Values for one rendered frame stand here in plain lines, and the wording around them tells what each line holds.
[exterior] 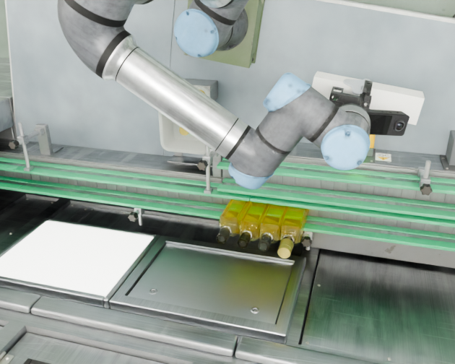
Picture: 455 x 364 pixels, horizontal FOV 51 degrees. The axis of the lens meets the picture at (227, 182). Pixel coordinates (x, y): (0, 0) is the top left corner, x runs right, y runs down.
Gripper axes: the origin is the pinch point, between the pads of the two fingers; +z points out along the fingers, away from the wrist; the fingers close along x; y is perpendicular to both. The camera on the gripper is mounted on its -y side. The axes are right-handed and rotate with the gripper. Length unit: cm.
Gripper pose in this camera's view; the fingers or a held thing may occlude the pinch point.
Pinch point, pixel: (364, 98)
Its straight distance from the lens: 114.1
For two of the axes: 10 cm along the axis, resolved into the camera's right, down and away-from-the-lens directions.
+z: 2.8, -4.1, 8.7
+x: -1.2, 8.8, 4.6
